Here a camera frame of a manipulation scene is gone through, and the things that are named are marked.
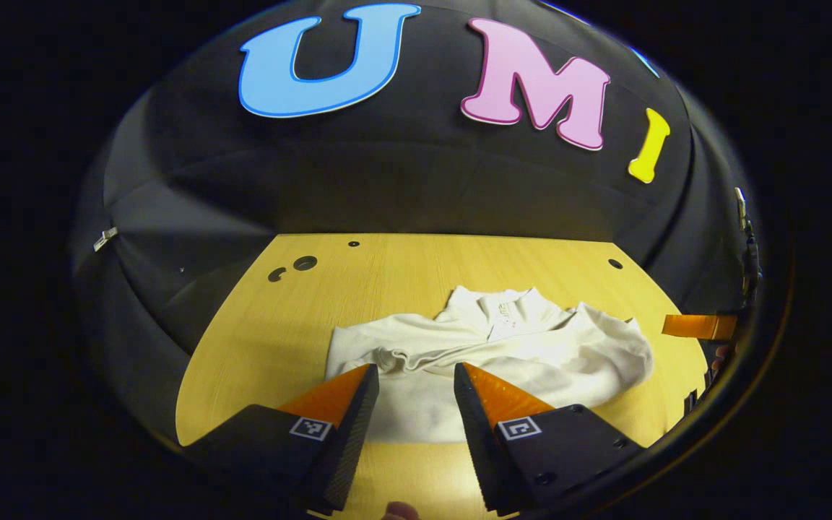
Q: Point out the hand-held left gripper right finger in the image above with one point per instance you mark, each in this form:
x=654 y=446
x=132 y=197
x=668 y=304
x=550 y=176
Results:
x=481 y=440

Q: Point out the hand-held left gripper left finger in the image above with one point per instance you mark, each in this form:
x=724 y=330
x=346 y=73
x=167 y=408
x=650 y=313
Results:
x=347 y=440

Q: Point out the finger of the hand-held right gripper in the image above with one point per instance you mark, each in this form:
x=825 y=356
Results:
x=698 y=326

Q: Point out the cream sweatshirt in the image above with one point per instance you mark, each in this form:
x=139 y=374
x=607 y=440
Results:
x=568 y=354

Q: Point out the black backdrop cloth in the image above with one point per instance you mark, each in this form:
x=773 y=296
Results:
x=387 y=180

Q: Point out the small white backdrop tag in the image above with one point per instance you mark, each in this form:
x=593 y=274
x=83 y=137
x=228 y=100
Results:
x=105 y=238

